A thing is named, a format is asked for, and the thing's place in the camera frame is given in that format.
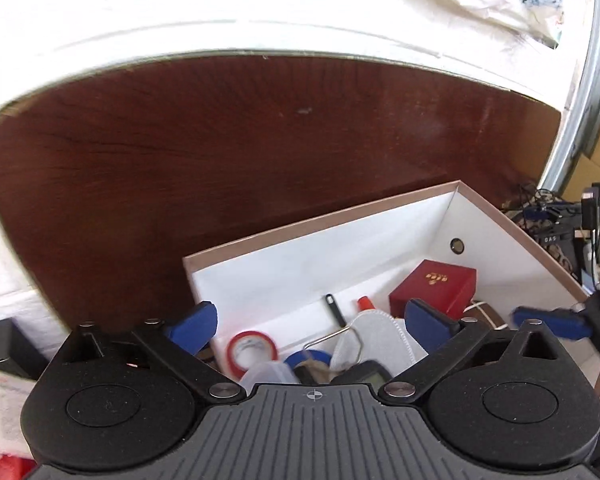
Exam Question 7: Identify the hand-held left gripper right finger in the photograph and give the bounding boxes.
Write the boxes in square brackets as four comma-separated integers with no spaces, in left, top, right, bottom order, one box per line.
[379,298,576,405]

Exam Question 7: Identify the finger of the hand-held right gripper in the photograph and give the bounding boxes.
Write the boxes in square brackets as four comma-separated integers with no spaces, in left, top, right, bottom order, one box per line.
[511,304,594,342]

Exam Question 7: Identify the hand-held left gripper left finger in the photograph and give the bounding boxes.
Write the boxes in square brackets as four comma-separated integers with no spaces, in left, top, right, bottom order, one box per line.
[45,301,247,405]

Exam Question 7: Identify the red jewelry box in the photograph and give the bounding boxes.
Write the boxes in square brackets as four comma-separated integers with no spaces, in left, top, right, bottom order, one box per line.
[389,260,477,321]

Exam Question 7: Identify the white face mask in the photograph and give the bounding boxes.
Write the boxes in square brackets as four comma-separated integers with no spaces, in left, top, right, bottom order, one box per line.
[330,310,428,376]

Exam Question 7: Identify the red tape roll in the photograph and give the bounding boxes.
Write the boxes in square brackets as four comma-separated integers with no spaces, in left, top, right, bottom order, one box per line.
[223,330,279,377]

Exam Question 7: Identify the brown item white cord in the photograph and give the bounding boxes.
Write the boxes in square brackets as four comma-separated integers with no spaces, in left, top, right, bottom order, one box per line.
[462,301,511,333]

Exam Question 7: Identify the clear plastic package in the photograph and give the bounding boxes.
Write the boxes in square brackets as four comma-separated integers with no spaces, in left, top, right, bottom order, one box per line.
[240,360,301,393]

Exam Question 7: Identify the black marker white label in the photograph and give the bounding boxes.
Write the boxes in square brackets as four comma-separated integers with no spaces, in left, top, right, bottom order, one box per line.
[322,294,347,327]

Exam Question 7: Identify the blue tape roll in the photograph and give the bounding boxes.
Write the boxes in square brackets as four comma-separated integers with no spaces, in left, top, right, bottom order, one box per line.
[282,349,333,386]

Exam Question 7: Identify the white cardboard box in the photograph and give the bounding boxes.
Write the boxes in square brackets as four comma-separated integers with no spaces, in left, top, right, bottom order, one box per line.
[182,180,600,411]

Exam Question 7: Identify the dark wooden headboard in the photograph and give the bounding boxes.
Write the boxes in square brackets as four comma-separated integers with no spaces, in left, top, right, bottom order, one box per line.
[0,52,563,341]

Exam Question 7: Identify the white carton red print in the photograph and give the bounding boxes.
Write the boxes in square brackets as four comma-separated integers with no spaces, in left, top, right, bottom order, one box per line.
[0,367,42,457]

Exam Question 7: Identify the floral white curtain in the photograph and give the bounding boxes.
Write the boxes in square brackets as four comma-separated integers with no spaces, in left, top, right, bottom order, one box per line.
[395,0,566,51]

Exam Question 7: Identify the black equipment with cables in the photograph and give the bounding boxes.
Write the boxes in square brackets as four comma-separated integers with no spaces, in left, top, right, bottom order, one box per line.
[502,180,600,286]

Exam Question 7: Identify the grey metal window frame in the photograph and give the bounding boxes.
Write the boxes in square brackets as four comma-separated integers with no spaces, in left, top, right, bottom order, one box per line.
[540,0,600,196]

